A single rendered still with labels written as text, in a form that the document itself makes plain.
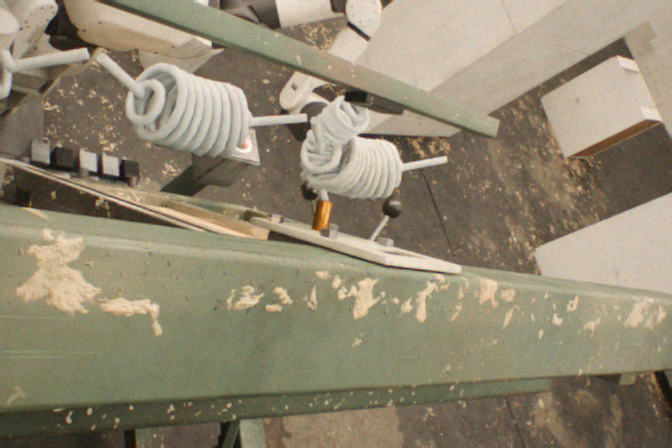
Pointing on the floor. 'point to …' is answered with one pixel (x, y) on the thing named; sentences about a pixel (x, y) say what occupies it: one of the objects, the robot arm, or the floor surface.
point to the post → (184, 184)
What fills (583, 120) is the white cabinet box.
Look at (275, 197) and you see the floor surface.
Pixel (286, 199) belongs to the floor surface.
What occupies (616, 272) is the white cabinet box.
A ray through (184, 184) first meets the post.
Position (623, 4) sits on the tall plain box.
